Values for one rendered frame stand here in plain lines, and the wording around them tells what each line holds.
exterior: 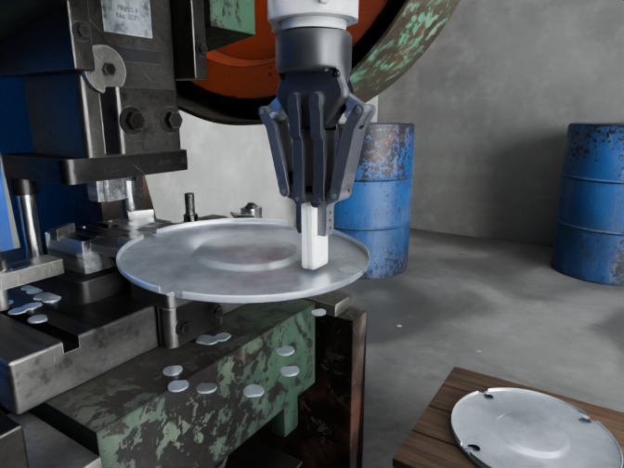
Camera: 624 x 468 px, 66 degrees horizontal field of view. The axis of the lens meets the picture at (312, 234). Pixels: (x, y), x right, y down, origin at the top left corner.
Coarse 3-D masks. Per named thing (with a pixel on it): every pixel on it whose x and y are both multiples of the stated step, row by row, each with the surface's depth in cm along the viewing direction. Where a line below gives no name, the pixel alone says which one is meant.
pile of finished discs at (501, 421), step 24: (456, 408) 98; (480, 408) 98; (504, 408) 98; (528, 408) 98; (552, 408) 98; (576, 408) 97; (456, 432) 90; (480, 432) 90; (504, 432) 89; (528, 432) 89; (552, 432) 89; (576, 432) 90; (600, 432) 90; (480, 456) 84; (504, 456) 84; (528, 456) 84; (552, 456) 84; (576, 456) 84; (600, 456) 84
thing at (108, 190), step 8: (88, 184) 68; (96, 184) 67; (104, 184) 68; (112, 184) 68; (120, 184) 69; (88, 192) 68; (96, 192) 67; (104, 192) 68; (112, 192) 68; (120, 192) 69; (96, 200) 68; (104, 200) 68; (112, 200) 68
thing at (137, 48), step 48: (96, 0) 56; (144, 0) 62; (96, 48) 56; (144, 48) 63; (48, 96) 60; (96, 96) 58; (144, 96) 60; (48, 144) 62; (96, 144) 59; (144, 144) 61
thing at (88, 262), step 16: (112, 224) 73; (128, 224) 73; (144, 224) 73; (48, 240) 67; (64, 240) 65; (80, 240) 63; (64, 256) 66; (80, 256) 64; (96, 256) 65; (112, 256) 67; (80, 272) 64
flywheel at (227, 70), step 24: (264, 0) 91; (360, 0) 77; (384, 0) 75; (264, 24) 92; (360, 24) 78; (384, 24) 80; (240, 48) 97; (264, 48) 93; (360, 48) 82; (216, 72) 97; (240, 72) 93; (264, 72) 90; (240, 96) 95; (264, 96) 92
